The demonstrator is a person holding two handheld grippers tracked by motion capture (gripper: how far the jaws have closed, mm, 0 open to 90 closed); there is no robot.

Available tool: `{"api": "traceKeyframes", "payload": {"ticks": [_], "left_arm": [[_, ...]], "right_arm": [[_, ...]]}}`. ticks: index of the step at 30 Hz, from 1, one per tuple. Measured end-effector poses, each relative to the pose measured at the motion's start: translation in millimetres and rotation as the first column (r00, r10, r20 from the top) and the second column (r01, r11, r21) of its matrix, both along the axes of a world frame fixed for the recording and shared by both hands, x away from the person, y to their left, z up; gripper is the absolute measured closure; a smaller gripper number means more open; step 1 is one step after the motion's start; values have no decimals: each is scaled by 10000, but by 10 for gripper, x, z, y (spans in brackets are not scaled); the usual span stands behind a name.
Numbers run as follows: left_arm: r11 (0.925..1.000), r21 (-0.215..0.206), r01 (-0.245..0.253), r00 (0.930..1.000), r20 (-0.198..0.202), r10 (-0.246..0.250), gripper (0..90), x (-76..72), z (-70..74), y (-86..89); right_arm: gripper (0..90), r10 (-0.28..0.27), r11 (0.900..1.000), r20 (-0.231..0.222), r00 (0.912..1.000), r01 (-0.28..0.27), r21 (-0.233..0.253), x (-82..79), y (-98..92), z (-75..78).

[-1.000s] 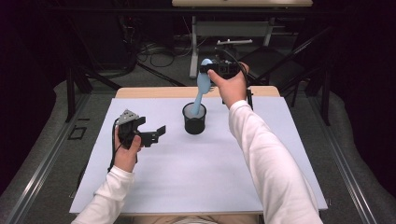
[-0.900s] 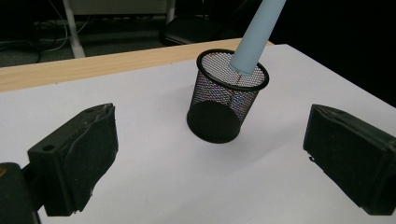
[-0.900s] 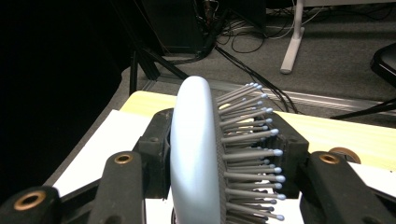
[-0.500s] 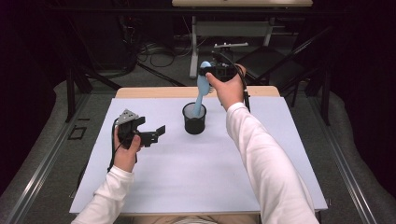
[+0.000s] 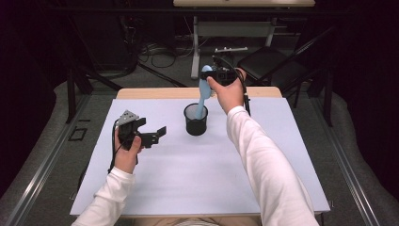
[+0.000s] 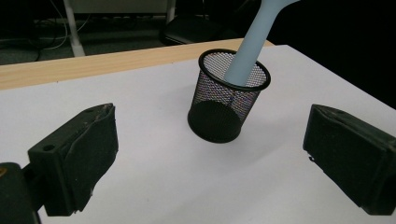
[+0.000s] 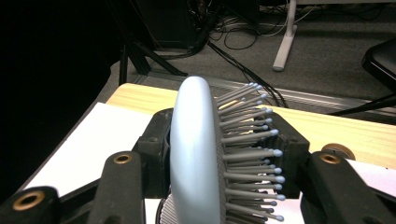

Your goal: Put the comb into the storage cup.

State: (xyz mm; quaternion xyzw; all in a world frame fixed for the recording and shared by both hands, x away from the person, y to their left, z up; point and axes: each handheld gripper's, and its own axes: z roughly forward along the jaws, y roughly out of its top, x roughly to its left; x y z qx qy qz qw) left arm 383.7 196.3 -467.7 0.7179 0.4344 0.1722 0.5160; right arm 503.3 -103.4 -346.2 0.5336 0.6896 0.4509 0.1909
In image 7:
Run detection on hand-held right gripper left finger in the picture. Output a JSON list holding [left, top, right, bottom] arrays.
[[88, 107, 174, 224]]

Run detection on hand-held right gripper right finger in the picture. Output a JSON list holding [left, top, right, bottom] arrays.
[[264, 111, 396, 224]]

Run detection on black chair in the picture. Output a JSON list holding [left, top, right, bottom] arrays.
[[361, 38, 396, 92]]

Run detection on dark curtain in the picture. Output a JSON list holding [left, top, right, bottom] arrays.
[[0, 0, 123, 203]]

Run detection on white table leg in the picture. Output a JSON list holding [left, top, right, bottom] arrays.
[[272, 0, 396, 73]]

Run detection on black equipment case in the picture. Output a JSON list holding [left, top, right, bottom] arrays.
[[136, 0, 204, 50]]

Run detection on round table cable grommet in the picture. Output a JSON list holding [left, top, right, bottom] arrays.
[[321, 143, 357, 161]]

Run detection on black cable bundle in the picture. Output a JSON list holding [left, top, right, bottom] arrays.
[[207, 41, 289, 109]]

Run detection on loose floor cables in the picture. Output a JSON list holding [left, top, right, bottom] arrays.
[[186, 0, 292, 51]]

